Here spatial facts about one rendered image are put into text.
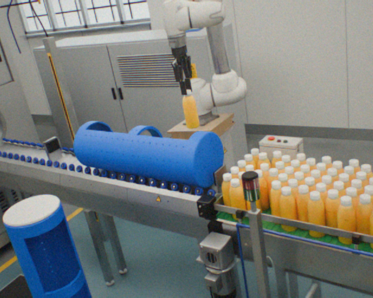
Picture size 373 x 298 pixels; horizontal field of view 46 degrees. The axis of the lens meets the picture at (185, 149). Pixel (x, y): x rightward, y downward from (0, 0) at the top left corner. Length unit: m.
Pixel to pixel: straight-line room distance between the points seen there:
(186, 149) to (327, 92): 2.90
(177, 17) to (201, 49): 1.68
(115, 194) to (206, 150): 0.69
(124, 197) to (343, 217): 1.27
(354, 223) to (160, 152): 0.97
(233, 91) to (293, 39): 2.13
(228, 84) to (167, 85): 1.39
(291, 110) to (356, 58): 0.89
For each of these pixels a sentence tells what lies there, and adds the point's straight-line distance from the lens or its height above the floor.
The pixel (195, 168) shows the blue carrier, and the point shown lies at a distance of 2.10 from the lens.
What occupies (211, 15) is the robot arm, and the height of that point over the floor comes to 1.78.
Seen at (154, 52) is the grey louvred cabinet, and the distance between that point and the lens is 3.99.
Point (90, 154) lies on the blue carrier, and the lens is 2.57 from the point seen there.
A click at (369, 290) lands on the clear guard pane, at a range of 1.86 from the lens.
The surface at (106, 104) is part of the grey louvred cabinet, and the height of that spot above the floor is 0.82.
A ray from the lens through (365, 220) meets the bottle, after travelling 1.82.
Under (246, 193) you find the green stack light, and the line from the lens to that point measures 1.65.
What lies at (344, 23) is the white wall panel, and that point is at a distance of 4.60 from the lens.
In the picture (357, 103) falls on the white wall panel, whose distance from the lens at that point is 4.78.
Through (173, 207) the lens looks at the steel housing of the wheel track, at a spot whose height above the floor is 0.85.
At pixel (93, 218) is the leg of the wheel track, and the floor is 0.56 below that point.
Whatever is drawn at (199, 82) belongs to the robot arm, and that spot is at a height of 1.32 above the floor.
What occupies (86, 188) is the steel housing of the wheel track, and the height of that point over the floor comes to 0.85.
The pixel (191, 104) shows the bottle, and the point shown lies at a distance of 2.17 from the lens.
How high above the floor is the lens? 2.01
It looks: 23 degrees down
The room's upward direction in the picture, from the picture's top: 11 degrees counter-clockwise
